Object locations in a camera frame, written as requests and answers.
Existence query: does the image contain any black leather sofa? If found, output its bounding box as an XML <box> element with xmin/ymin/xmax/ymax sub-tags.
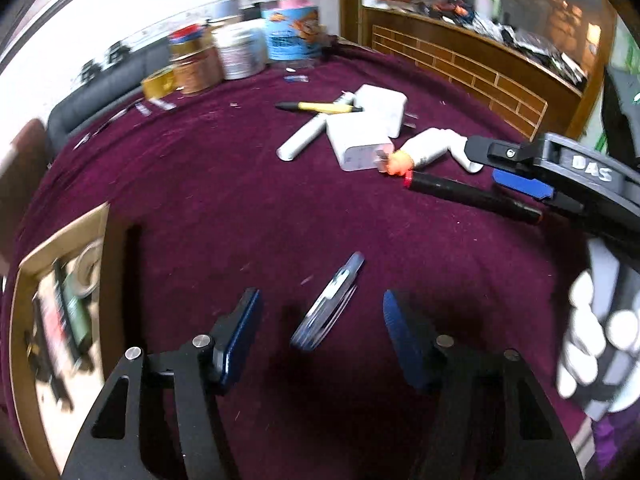
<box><xmin>47</xmin><ymin>38</ymin><xmax>170</xmax><ymax>159</ymax></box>

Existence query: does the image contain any red capped black marker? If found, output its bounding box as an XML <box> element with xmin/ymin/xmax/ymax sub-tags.
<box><xmin>404</xmin><ymin>171</ymin><xmax>542</xmax><ymax>226</ymax></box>

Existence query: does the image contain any purple velvet tablecloth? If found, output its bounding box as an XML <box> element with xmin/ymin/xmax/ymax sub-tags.
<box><xmin>14</xmin><ymin>49</ymin><xmax>585</xmax><ymax>479</ymax></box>

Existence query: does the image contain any white plastic jar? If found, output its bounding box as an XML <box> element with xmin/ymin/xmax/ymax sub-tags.
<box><xmin>213</xmin><ymin>22</ymin><xmax>267</xmax><ymax>80</ymax></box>

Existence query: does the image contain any clear case red item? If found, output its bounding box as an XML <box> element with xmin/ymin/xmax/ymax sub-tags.
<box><xmin>38</xmin><ymin>272</ymin><xmax>75</xmax><ymax>374</ymax></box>

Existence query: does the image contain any cardboard box tray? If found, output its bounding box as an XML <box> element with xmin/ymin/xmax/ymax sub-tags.
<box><xmin>9</xmin><ymin>203</ymin><xmax>127</xmax><ymax>479</ymax></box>

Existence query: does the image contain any blue cartoon snack jar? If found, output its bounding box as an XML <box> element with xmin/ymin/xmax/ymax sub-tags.
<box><xmin>260</xmin><ymin>0</ymin><xmax>323</xmax><ymax>63</ymax></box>

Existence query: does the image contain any yellow tape roll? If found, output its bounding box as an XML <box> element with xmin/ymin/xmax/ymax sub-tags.
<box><xmin>141</xmin><ymin>66</ymin><xmax>177</xmax><ymax>101</ymax></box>

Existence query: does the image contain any small blue white tube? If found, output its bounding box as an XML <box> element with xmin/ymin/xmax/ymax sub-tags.
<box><xmin>283</xmin><ymin>75</ymin><xmax>309</xmax><ymax>84</ymax></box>

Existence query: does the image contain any black pen on table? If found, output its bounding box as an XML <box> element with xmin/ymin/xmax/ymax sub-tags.
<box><xmin>92</xmin><ymin>100</ymin><xmax>142</xmax><ymax>136</ymax></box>

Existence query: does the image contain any orange label jar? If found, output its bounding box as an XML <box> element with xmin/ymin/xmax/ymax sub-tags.
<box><xmin>168</xmin><ymin>24</ymin><xmax>224</xmax><ymax>94</ymax></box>

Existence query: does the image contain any yellow black pencil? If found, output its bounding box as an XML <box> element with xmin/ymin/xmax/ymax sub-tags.
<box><xmin>276</xmin><ymin>102</ymin><xmax>363</xmax><ymax>115</ymax></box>

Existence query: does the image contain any black electrical tape roll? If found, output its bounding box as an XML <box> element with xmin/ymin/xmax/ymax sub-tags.
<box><xmin>73</xmin><ymin>240</ymin><xmax>103</xmax><ymax>298</ymax></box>

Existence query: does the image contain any green lighter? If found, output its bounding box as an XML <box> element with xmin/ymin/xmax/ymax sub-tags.
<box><xmin>63</xmin><ymin>278</ymin><xmax>92</xmax><ymax>354</ymax></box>

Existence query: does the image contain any white power bank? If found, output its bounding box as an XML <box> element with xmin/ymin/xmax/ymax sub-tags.
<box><xmin>326</xmin><ymin>113</ymin><xmax>395</xmax><ymax>172</ymax></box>

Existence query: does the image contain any brown armchair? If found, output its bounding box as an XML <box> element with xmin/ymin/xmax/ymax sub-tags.
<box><xmin>1</xmin><ymin>118</ymin><xmax>48</xmax><ymax>274</ymax></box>

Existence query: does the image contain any white charger adapter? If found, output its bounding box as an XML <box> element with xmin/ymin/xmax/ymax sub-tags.
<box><xmin>354</xmin><ymin>84</ymin><xmax>408</xmax><ymax>139</ymax></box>

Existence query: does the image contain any white gloved hand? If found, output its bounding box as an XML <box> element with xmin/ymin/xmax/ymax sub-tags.
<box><xmin>556</xmin><ymin>238</ymin><xmax>639</xmax><ymax>420</ymax></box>

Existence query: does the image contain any wooden brick pattern counter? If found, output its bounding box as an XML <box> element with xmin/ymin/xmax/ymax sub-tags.
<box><xmin>340</xmin><ymin>0</ymin><xmax>617</xmax><ymax>140</ymax></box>

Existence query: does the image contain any white marker pen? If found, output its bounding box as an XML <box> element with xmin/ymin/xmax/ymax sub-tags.
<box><xmin>277</xmin><ymin>92</ymin><xmax>356</xmax><ymax>162</ymax></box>

